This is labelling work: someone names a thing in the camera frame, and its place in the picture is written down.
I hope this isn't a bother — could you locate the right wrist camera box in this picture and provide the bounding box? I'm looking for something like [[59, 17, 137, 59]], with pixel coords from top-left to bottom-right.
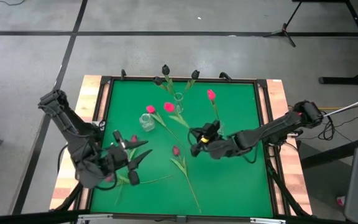
[[201, 120, 221, 139]]

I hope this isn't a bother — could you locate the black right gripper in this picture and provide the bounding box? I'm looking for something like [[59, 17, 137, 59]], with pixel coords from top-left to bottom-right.
[[190, 130, 246, 161]]

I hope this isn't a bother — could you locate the white rod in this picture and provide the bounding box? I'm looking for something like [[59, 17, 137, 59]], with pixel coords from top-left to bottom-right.
[[323, 91, 358, 118]]

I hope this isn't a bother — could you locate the green table mat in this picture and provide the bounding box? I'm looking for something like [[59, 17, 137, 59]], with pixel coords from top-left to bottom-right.
[[90, 80, 275, 218]]

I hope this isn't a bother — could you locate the round cut-glass vase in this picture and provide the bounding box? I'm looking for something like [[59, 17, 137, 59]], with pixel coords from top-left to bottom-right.
[[139, 113, 156, 133]]

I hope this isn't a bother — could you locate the black desk frame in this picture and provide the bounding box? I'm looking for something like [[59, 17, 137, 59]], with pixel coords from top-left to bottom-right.
[[292, 0, 358, 85]]

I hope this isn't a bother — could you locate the slim flared glass vase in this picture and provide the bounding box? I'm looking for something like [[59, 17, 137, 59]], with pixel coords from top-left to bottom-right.
[[172, 92, 185, 114]]

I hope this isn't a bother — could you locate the pink artificial tulip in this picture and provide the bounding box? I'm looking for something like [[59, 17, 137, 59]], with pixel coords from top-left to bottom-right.
[[206, 89, 222, 125], [145, 105, 188, 150], [163, 101, 191, 130]]

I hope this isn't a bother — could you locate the black floor bar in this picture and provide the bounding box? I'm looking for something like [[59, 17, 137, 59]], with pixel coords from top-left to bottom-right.
[[300, 136, 358, 170]]

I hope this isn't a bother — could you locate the silver frame bracket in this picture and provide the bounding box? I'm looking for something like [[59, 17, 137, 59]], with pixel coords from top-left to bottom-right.
[[76, 213, 114, 224], [249, 217, 287, 224]]

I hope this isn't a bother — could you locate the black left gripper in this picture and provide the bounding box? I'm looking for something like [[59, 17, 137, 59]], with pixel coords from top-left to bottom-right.
[[103, 130, 154, 187]]

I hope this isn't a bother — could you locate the black tripod stand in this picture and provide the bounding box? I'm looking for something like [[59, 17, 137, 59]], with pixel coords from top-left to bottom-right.
[[263, 1, 303, 48]]

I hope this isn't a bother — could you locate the black cable bundle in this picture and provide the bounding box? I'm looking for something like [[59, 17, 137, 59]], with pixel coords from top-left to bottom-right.
[[317, 107, 358, 141]]

